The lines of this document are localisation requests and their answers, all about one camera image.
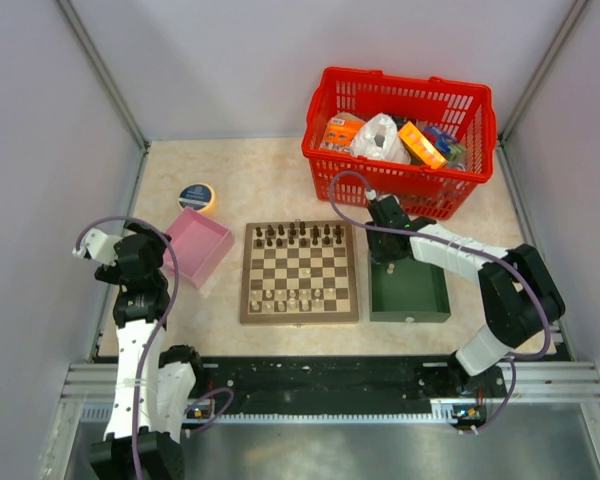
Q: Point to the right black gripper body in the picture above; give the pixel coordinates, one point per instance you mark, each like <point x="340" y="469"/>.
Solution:
<point x="379" y="246"/>

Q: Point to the white plastic bag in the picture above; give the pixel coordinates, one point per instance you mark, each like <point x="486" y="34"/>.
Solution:
<point x="378" y="140"/>

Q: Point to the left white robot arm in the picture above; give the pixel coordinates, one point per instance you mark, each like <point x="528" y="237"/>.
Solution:
<point x="142" y="439"/>

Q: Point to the wooden chess board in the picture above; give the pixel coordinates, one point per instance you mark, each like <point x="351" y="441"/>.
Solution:
<point x="309" y="286"/>

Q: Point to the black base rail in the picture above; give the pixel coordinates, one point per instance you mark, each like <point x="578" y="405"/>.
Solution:
<point x="339" y="385"/>

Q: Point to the orange printed carton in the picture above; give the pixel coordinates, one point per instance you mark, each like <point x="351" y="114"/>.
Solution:
<point x="340" y="131"/>

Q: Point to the orange box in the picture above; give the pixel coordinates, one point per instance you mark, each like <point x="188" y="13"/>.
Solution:
<point x="418" y="145"/>

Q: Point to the blue packaged item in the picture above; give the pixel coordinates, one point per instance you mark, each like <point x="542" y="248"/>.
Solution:
<point x="447" y="145"/>

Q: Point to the green wooden tray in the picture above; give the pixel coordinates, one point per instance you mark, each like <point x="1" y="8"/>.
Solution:
<point x="416" y="292"/>

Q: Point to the pink open box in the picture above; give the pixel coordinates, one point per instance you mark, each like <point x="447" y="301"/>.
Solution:
<point x="200" y="244"/>

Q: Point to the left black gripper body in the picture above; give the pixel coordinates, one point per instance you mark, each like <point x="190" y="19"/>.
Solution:
<point x="111" y="272"/>

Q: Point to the yellow tape roll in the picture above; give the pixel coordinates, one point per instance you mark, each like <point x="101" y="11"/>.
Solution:
<point x="200" y="197"/>

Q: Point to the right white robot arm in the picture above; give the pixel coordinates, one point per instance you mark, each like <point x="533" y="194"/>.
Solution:
<point x="519" y="295"/>

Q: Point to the red plastic basket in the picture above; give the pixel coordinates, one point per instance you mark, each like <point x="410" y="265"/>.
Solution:
<point x="461" y="109"/>

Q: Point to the dark chess pieces group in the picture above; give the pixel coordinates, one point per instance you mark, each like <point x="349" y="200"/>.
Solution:
<point x="297" y="234"/>

